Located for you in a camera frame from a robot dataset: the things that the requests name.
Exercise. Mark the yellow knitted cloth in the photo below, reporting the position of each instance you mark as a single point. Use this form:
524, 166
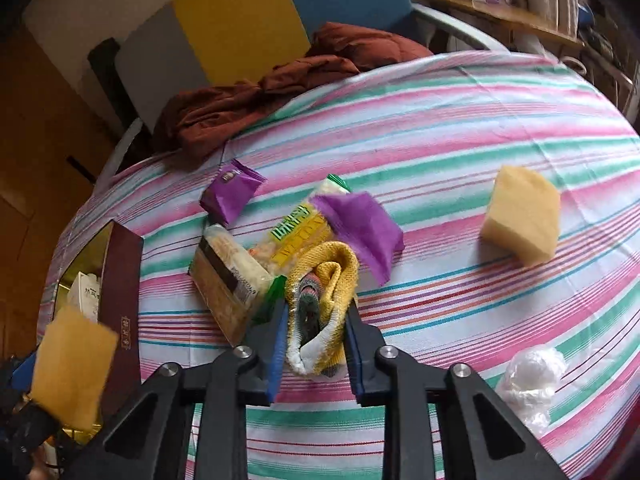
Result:
330, 280

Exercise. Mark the wooden wardrobe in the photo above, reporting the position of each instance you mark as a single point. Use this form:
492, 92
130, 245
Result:
30, 185

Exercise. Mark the beige cracker packet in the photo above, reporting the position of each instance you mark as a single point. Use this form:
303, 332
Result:
220, 280

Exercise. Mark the white bed rail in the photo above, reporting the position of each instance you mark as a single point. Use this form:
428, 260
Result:
125, 145
450, 22

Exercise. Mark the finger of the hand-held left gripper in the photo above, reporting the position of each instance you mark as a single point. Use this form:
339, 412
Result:
22, 370

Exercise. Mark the brown blanket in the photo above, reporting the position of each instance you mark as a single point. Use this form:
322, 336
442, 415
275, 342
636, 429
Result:
225, 110

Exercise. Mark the cluttered wooden shelf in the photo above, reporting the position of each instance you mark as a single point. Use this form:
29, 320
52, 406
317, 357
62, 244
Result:
610, 60

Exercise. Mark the black bed post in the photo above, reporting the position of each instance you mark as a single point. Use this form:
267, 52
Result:
107, 70

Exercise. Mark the grey yellow blue chair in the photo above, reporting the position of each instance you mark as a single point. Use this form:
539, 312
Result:
235, 25

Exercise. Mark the blue container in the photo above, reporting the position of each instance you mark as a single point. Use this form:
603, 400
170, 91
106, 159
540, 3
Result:
585, 15

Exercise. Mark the wooden bedside table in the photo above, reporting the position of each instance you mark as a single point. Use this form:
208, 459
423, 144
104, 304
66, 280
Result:
500, 15

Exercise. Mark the yellow sponge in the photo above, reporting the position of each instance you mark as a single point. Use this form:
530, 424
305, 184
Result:
520, 215
75, 365

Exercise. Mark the white box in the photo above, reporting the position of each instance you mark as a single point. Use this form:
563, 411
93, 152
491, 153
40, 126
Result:
85, 295

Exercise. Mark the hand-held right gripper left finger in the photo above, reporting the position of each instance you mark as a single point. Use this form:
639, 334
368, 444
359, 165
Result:
277, 355

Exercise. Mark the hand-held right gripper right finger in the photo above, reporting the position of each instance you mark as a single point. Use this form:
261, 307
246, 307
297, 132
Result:
356, 360

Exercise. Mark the purple cloth piece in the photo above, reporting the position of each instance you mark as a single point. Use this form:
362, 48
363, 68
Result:
365, 230

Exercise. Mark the green yellow snack packet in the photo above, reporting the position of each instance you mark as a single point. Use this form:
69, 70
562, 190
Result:
295, 230

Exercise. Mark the white plastic bag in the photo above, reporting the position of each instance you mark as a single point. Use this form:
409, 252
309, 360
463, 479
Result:
530, 380

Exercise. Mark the purple snack packet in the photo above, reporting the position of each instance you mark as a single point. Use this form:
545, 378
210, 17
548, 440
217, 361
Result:
232, 190

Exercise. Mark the gold lined gift box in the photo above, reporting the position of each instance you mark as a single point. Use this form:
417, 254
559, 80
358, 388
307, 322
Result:
122, 285

